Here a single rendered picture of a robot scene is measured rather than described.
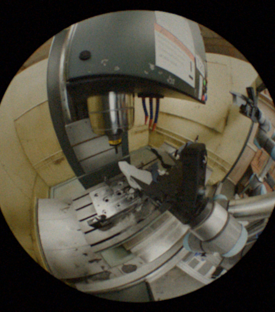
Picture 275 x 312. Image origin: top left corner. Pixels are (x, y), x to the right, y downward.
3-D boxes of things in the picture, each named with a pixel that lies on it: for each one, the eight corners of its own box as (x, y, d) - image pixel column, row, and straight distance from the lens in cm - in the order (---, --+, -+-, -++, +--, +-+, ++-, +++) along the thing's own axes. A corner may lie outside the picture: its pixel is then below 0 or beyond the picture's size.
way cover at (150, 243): (201, 203, 121) (208, 196, 109) (142, 264, 94) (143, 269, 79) (183, 189, 118) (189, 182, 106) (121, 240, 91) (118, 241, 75)
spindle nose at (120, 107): (116, 120, 44) (115, 95, 43) (144, 125, 33) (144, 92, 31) (85, 130, 37) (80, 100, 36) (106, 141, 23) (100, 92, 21)
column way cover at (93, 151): (124, 158, 101) (120, 111, 80) (85, 175, 95) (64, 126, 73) (122, 156, 104) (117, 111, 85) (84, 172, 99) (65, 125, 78)
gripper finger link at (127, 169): (114, 182, 23) (147, 198, 21) (110, 166, 19) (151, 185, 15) (121, 174, 24) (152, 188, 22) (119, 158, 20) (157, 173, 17)
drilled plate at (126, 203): (140, 201, 63) (140, 198, 59) (104, 222, 62) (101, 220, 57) (123, 180, 73) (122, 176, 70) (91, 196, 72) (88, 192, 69)
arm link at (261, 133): (261, 152, 61) (268, 132, 61) (249, 141, 67) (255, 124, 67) (265, 155, 68) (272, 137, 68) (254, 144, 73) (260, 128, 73)
